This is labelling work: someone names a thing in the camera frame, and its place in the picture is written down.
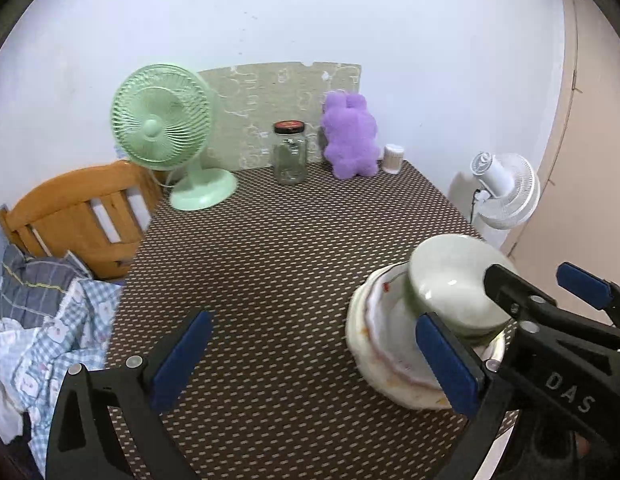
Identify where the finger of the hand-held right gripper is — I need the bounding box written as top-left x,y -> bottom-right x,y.
482,262 -> 561,341
556,261 -> 620,333

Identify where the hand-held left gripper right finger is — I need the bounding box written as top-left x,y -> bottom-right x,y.
415,311 -> 522,480

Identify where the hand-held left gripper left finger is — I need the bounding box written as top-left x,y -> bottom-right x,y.
45,308 -> 214,480

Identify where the small white red-print plate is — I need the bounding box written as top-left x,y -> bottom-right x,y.
365,265 -> 491,391

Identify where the scalloped yellow floral plate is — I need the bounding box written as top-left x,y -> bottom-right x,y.
357,272 -> 506,406

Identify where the large round yellow floral plate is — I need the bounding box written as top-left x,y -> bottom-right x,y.
345,280 -> 508,411

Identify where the white clip fan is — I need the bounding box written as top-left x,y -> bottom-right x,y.
470,151 -> 541,231

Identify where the blue checked printed blanket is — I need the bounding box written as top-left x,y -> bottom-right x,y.
0,277 -> 123,456

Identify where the brown dotted tablecloth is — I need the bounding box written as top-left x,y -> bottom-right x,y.
104,160 -> 521,466

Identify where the beige door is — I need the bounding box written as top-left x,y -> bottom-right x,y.
500,0 -> 620,291

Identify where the grey plaid pillow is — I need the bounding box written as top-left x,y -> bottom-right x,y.
0,245 -> 91,331

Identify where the toothpick holder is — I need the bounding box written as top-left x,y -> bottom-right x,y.
383,144 -> 405,175

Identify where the wooden chair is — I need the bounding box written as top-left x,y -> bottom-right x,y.
0,160 -> 163,281

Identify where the white cloth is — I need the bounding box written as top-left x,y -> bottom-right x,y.
0,380 -> 26,443

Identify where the purple plush toy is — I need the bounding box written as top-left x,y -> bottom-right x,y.
321,91 -> 381,180

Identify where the glass jar with red lid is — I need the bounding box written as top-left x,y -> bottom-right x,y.
272,121 -> 308,185

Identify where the green desk fan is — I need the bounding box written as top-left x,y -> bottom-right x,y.
110,64 -> 238,212

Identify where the black fan cable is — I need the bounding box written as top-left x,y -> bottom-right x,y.
470,189 -> 491,223

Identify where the olive patterned wall panel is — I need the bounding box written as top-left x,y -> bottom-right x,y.
197,61 -> 363,172

